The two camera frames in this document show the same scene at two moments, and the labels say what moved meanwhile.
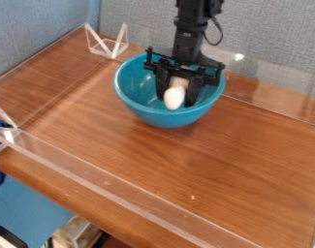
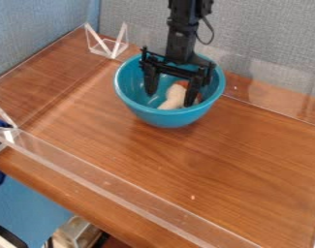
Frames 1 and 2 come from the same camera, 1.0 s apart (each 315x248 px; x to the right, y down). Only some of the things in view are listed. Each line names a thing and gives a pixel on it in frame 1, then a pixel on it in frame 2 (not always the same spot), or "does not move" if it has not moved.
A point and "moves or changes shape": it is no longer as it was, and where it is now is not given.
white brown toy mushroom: [176, 92] moves or changes shape
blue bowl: [136, 83] does not move
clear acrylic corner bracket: [104, 46] does not move
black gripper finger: [192, 90] does not move
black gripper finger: [163, 81] -> [151, 79]
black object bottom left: [5, 239] does not move
